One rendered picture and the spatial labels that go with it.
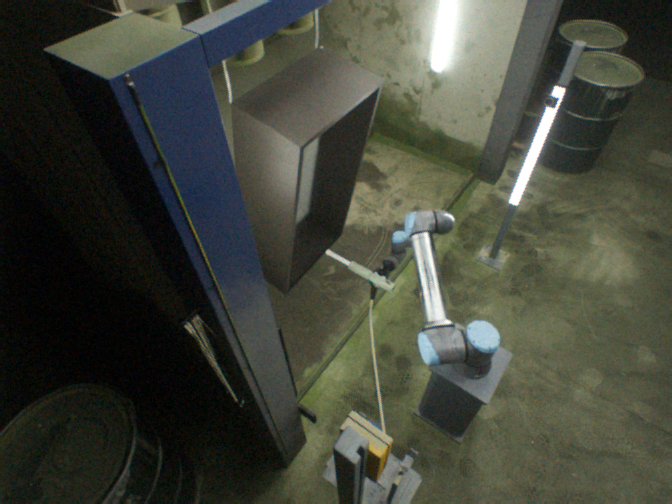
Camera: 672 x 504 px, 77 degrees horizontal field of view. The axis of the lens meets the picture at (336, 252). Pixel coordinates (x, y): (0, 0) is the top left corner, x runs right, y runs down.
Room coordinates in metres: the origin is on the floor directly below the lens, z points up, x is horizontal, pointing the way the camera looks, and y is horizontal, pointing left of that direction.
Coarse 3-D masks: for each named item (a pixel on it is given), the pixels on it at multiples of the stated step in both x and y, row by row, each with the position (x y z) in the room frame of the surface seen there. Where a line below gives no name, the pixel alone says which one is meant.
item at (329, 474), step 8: (392, 456) 0.44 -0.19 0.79; (400, 464) 0.41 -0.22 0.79; (328, 472) 0.39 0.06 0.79; (416, 472) 0.38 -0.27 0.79; (328, 480) 0.36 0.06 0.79; (336, 480) 0.36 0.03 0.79; (368, 480) 0.36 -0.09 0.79; (416, 480) 0.35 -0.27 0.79; (336, 488) 0.34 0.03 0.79; (368, 488) 0.33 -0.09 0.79; (376, 488) 0.33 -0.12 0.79; (408, 488) 0.33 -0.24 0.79; (368, 496) 0.30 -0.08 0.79; (376, 496) 0.30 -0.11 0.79; (408, 496) 0.30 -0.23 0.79
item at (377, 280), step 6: (330, 252) 1.69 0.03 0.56; (336, 258) 1.65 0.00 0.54; (342, 258) 1.64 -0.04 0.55; (348, 264) 1.60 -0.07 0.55; (354, 264) 1.59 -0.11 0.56; (354, 270) 1.56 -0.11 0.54; (360, 270) 1.54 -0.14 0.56; (366, 270) 1.54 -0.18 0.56; (366, 276) 1.50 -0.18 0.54; (372, 276) 1.49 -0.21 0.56; (378, 276) 1.49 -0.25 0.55; (378, 282) 1.45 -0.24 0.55; (384, 282) 1.45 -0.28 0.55; (390, 282) 1.44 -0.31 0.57; (372, 288) 1.48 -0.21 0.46; (384, 288) 1.43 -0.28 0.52; (390, 288) 1.41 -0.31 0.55; (372, 294) 1.47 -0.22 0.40
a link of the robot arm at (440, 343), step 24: (408, 216) 1.45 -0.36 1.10; (432, 216) 1.44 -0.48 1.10; (432, 240) 1.34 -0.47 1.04; (432, 264) 1.21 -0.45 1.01; (432, 288) 1.11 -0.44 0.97; (432, 312) 1.01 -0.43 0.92; (432, 336) 0.90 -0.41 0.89; (456, 336) 0.90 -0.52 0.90; (432, 360) 0.81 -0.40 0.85; (456, 360) 0.81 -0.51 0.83
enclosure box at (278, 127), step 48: (240, 96) 1.56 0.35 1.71; (288, 96) 1.59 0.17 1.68; (336, 96) 1.63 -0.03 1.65; (240, 144) 1.51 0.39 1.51; (288, 144) 1.34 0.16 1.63; (336, 144) 1.95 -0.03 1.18; (288, 192) 1.36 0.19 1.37; (336, 192) 1.95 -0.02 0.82; (288, 240) 1.39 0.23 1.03; (336, 240) 1.87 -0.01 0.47; (288, 288) 1.46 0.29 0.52
